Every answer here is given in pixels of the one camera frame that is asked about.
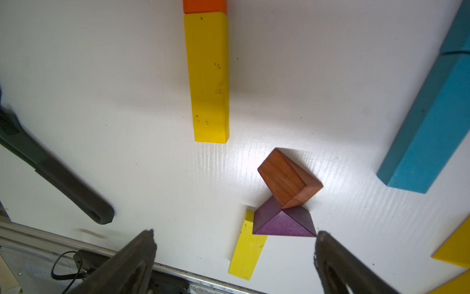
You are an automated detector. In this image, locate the purple triangular prism block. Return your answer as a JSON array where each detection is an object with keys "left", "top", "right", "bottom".
[{"left": 253, "top": 197, "right": 317, "bottom": 238}]

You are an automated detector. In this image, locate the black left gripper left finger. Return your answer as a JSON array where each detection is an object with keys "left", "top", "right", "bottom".
[{"left": 69, "top": 230, "right": 157, "bottom": 294}]

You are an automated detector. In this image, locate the orange rectangular block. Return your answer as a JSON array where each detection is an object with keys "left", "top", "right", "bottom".
[{"left": 183, "top": 0, "right": 227, "bottom": 14}]

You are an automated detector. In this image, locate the dark green pipe wrench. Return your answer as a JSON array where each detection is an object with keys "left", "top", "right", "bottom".
[{"left": 1, "top": 111, "right": 115, "bottom": 225}]

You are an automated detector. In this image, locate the brown wooden block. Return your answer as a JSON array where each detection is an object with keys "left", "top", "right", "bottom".
[{"left": 258, "top": 148, "right": 323, "bottom": 209}]

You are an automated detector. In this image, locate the teal rectangular block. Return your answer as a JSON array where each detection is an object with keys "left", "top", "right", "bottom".
[
  {"left": 439, "top": 0, "right": 470, "bottom": 54},
  {"left": 377, "top": 53, "right": 470, "bottom": 194}
]

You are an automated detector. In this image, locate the yellow rectangular block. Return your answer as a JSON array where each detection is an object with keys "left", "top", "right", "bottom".
[
  {"left": 184, "top": 12, "right": 230, "bottom": 144},
  {"left": 430, "top": 271, "right": 470, "bottom": 294}
]

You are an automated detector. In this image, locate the yellow-green rectangular block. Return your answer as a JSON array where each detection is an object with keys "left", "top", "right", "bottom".
[{"left": 228, "top": 210, "right": 268, "bottom": 281}]

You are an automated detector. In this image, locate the aluminium front rail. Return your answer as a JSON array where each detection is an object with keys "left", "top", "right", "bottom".
[{"left": 0, "top": 216, "right": 265, "bottom": 294}]

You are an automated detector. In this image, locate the yellow triangular prism block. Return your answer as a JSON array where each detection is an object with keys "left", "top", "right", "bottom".
[{"left": 432, "top": 218, "right": 470, "bottom": 269}]

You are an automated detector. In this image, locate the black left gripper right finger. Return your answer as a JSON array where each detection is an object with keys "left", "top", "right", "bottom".
[{"left": 314, "top": 231, "right": 397, "bottom": 294}]

